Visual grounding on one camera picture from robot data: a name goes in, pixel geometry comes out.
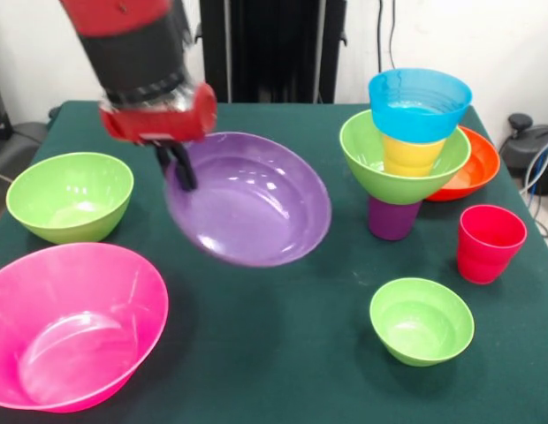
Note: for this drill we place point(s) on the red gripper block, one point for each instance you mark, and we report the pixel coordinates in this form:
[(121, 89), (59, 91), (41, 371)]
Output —
[(168, 123)]

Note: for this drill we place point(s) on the purple plastic bowl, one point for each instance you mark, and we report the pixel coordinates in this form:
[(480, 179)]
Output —
[(256, 207)]

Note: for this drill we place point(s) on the purple plastic cup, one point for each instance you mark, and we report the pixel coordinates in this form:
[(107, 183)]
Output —
[(391, 221)]

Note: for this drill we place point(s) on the yellow plastic cup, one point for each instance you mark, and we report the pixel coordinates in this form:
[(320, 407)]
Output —
[(411, 159)]

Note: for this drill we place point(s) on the blue plastic bowl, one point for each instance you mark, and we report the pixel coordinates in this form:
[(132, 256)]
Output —
[(411, 123)]

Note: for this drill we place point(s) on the orange-red plastic bowl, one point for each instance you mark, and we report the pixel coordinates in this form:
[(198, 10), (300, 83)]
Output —
[(477, 172)]

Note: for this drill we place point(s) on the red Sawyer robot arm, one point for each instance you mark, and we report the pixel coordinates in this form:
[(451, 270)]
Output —
[(132, 48)]

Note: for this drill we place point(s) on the black chair base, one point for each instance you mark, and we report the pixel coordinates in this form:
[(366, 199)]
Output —
[(17, 146), (521, 141)]

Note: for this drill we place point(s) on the dark green tablecloth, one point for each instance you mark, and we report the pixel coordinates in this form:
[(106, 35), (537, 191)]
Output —
[(274, 309)]

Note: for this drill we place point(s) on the large pink plastic bowl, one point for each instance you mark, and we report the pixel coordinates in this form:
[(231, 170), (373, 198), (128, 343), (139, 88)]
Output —
[(79, 327)]

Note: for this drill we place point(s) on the small green plastic bowl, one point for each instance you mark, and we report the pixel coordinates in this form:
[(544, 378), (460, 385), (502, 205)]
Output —
[(420, 327)]

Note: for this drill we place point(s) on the red plastic cup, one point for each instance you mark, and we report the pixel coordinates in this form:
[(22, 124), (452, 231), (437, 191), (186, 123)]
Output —
[(486, 252)]

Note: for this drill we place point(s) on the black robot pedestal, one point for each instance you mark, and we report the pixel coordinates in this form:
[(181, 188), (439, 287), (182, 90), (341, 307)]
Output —
[(274, 44)]

